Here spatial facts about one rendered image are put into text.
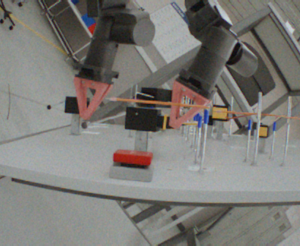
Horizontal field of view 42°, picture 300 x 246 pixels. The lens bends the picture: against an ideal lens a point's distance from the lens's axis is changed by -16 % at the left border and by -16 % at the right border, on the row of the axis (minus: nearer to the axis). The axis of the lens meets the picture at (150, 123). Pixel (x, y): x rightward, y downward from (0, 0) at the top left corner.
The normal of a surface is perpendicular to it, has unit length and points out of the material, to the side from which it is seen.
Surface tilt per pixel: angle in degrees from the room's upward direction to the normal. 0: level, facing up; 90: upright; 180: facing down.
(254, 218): 90
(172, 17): 90
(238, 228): 90
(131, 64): 90
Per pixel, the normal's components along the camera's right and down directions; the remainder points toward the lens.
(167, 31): -0.12, -0.07
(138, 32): 0.73, 0.23
